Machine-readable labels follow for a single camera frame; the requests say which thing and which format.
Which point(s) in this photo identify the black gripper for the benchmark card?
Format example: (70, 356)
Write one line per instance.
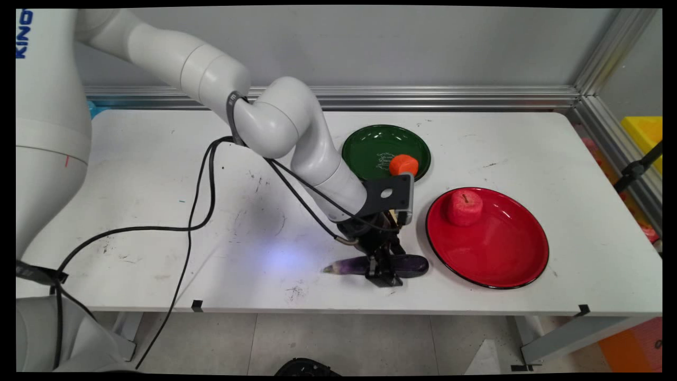
(365, 235)

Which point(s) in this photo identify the orange toy carrot piece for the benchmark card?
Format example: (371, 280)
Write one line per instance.
(403, 164)

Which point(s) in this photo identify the grey table leg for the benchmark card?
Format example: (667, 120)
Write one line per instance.
(576, 338)

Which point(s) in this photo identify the aluminium frame rail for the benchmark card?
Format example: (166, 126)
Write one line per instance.
(619, 153)
(449, 98)

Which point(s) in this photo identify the blue plastic bag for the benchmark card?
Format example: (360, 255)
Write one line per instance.
(91, 108)

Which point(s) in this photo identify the dark green round plate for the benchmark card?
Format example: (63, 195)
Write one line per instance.
(370, 148)

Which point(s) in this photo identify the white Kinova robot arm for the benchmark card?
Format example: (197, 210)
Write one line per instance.
(285, 127)

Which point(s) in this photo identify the purple toy eggplant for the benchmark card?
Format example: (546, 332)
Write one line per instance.
(349, 266)

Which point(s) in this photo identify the black tape marker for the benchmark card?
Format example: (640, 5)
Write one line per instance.
(583, 309)
(197, 305)

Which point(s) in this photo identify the aluminium frame post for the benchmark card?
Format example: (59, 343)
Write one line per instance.
(616, 50)

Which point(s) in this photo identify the black round floor object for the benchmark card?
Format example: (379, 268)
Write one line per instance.
(307, 368)

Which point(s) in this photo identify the black clamp bar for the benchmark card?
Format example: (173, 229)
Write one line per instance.
(634, 169)

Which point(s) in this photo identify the yellow plastic bin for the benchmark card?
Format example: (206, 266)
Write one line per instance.
(645, 137)

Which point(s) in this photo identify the orange box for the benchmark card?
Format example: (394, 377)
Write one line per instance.
(634, 346)

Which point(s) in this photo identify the red round plate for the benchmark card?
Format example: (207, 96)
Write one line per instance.
(492, 243)

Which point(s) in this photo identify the red toy apple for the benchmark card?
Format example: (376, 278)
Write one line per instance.
(464, 207)

